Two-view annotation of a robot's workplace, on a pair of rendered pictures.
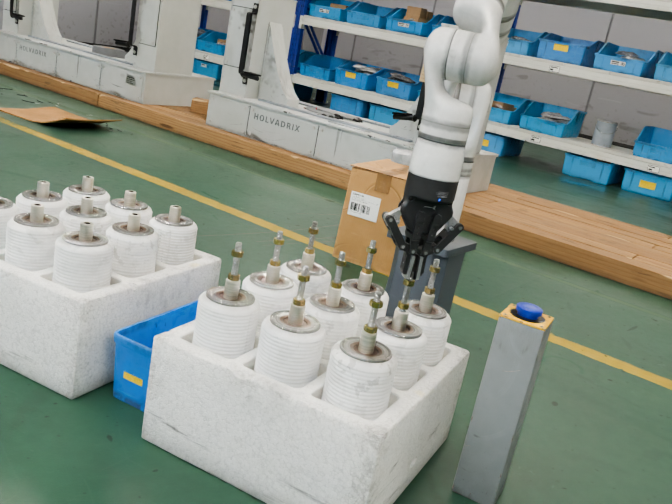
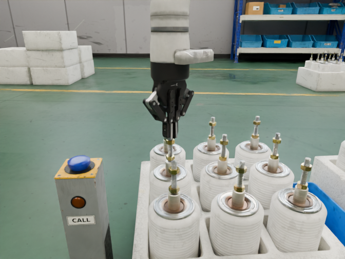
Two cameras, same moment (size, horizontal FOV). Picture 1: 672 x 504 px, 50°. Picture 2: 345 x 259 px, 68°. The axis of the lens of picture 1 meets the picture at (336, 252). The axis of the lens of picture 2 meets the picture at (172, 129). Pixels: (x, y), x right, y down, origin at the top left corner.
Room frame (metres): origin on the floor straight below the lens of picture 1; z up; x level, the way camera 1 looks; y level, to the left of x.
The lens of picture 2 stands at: (1.49, -0.35, 0.55)
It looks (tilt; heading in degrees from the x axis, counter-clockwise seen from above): 21 degrees down; 151
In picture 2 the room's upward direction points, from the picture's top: straight up
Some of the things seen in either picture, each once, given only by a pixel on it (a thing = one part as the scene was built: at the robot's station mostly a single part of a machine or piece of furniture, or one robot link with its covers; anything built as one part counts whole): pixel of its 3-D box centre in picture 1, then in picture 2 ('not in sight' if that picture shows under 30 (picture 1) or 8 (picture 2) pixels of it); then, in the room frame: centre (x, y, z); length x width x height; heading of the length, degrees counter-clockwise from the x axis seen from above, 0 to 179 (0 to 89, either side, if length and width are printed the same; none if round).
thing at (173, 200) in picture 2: (426, 303); (174, 200); (1.15, -0.17, 0.26); 0.02 x 0.02 x 0.03
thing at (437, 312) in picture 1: (424, 310); (174, 205); (1.15, -0.17, 0.25); 0.08 x 0.08 x 0.01
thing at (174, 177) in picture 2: (431, 280); (174, 180); (1.15, -0.17, 0.31); 0.01 x 0.01 x 0.08
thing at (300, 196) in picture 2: (307, 261); (300, 194); (1.25, 0.05, 0.26); 0.02 x 0.02 x 0.03
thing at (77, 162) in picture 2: (528, 312); (79, 164); (1.04, -0.31, 0.32); 0.04 x 0.04 x 0.02
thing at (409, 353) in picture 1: (386, 380); (170, 206); (1.04, -0.12, 0.16); 0.10 x 0.10 x 0.18
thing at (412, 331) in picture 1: (398, 328); (170, 172); (1.04, -0.12, 0.25); 0.08 x 0.08 x 0.01
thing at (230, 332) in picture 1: (222, 350); (250, 176); (1.04, 0.15, 0.16); 0.10 x 0.10 x 0.18
